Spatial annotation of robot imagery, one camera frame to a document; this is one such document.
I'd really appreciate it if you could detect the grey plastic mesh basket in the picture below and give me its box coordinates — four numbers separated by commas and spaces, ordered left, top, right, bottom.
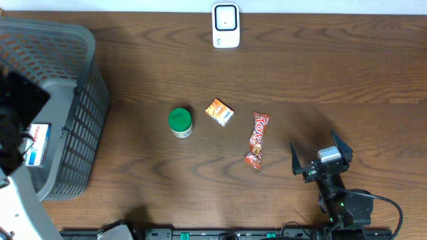
1, 17, 109, 201

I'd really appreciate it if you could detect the orange small carton box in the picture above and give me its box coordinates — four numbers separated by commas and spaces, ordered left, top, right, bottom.
205, 99, 234, 127

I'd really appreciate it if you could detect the green lid white jar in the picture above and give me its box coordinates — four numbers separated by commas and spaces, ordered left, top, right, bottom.
168, 108, 193, 138

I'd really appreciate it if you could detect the white blue medicine box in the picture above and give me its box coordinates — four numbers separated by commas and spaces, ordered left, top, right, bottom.
24, 123, 51, 167

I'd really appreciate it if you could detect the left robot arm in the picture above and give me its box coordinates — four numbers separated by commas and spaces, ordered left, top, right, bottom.
1, 71, 145, 240

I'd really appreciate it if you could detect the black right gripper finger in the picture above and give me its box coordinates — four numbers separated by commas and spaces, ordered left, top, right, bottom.
290, 143, 304, 175
331, 130, 353, 163

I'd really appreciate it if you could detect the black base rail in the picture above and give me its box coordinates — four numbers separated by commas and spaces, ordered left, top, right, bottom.
60, 226, 392, 240

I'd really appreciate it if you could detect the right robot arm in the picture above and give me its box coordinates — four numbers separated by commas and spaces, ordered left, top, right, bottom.
290, 131, 373, 239

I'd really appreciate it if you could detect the red Top candy bar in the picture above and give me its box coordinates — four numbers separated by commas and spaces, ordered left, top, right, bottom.
245, 111, 270, 171

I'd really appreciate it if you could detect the white barcode scanner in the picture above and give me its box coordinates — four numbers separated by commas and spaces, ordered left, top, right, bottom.
211, 3, 240, 49

